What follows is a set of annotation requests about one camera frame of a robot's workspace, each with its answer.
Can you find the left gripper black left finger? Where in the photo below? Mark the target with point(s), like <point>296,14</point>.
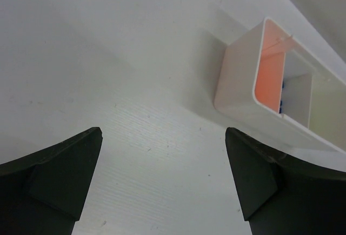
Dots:
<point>45,192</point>

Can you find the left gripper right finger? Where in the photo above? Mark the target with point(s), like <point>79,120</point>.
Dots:
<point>281,194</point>

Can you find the white three-compartment container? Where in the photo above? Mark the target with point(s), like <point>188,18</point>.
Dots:
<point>272,83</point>

